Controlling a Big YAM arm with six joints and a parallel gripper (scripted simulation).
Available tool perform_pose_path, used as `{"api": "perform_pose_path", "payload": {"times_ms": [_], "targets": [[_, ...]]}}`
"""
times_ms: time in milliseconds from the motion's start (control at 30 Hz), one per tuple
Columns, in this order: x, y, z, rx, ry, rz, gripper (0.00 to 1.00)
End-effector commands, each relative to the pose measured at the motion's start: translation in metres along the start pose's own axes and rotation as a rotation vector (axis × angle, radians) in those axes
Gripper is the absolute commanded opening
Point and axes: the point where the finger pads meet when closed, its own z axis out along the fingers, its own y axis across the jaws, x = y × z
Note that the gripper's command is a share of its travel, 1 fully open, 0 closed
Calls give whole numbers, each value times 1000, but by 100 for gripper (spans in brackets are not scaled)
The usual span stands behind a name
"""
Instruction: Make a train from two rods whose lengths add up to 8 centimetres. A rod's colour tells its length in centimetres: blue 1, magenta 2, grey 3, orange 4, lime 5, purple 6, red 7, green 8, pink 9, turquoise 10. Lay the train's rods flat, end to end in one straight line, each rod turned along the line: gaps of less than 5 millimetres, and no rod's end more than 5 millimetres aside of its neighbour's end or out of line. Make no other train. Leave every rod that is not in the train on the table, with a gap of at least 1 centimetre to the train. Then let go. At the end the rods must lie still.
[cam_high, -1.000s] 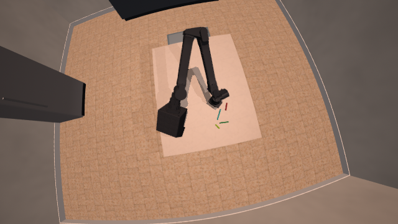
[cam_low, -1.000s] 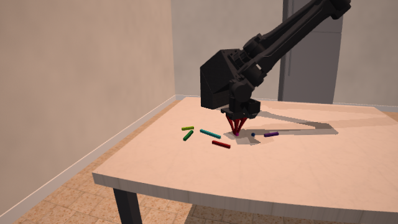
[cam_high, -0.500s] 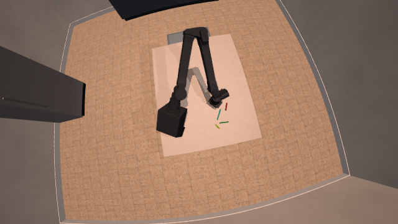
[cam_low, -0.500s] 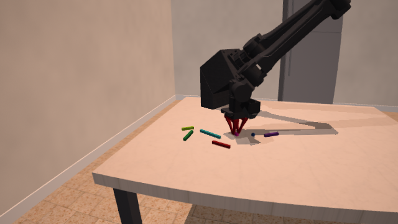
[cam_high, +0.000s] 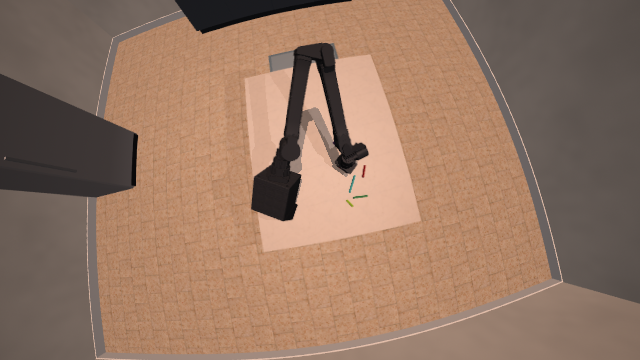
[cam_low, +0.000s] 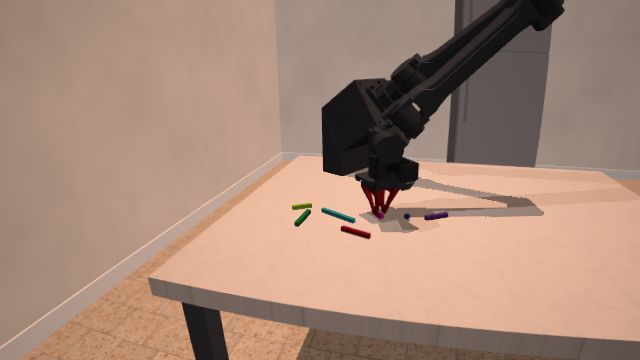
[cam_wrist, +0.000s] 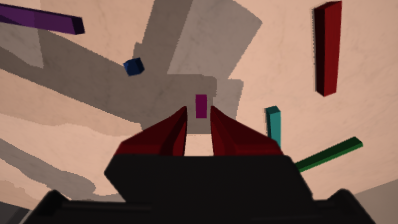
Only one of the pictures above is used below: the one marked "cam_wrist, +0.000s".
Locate dark purple rod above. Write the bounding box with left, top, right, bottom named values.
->
left=0, top=3, right=85, bottom=35

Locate dark green flat bar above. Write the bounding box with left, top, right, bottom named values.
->
left=295, top=136, right=363, bottom=173

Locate small magenta block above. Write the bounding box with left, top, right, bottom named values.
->
left=196, top=94, right=207, bottom=118

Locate dark red rod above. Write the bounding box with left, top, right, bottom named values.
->
left=314, top=1, right=342, bottom=97

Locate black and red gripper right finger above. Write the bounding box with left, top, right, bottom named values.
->
left=210, top=106, right=284, bottom=156

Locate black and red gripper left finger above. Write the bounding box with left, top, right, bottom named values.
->
left=113, top=106, right=188, bottom=156

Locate turquoise rod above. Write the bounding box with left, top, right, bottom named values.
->
left=266, top=106, right=281, bottom=148

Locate small dark blue cube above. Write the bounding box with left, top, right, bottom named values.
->
left=123, top=57, right=144, bottom=76

